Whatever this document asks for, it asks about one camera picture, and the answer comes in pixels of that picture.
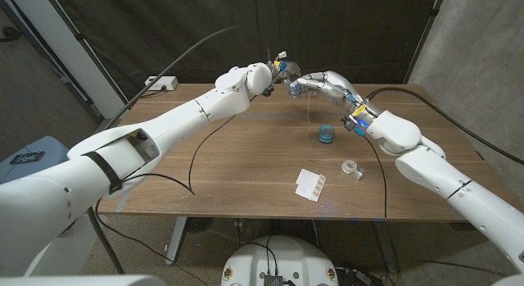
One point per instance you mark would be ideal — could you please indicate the black backdrop curtain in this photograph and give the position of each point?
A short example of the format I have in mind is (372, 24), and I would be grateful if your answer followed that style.
(368, 32)

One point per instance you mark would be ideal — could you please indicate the black metal wall rail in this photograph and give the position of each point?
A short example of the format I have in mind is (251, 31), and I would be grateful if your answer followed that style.
(61, 77)

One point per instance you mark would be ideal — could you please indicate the clear tape roll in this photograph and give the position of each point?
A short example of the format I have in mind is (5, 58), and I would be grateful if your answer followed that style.
(350, 166)

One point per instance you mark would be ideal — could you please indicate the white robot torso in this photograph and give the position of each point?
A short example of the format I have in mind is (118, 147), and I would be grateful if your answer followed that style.
(282, 257)

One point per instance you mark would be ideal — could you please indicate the white floor power strip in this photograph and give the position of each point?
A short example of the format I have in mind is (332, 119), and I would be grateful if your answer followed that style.
(360, 277)

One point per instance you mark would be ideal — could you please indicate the jute twine strand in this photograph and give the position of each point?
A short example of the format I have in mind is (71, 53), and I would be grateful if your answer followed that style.
(308, 114)

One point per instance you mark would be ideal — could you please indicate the white sticker sheet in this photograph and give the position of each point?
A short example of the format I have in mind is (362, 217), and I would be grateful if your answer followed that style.
(309, 187)

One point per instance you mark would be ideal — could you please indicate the black backdrop stand pole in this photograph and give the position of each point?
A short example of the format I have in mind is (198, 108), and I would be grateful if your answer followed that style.
(427, 30)
(82, 39)

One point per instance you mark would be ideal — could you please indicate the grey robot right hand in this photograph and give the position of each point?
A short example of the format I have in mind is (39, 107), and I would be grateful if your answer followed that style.
(333, 87)

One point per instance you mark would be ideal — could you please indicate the black flat device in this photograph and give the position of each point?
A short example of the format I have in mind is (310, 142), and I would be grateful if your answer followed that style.
(27, 157)

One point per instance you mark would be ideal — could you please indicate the grey metal table leg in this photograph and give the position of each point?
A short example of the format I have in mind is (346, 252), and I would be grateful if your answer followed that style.
(176, 241)
(385, 245)

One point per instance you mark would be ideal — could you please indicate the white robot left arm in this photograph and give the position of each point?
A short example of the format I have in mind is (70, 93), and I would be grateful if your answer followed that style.
(163, 130)

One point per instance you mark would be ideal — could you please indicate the blue plastic bin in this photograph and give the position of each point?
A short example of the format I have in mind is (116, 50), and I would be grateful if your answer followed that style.
(45, 148)

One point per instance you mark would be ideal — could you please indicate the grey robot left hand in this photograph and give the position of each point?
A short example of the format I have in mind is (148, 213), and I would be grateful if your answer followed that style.
(286, 66)

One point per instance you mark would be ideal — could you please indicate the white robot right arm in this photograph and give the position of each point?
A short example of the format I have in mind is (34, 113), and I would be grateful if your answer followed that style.
(442, 175)

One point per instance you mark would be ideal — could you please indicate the black wall hook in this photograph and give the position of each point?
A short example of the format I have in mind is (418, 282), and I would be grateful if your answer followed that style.
(10, 33)

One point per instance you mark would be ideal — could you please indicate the white power box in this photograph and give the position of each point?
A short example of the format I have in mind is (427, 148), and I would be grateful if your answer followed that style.
(163, 82)

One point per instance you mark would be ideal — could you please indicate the black ribbed round object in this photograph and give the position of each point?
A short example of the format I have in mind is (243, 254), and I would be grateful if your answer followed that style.
(200, 224)

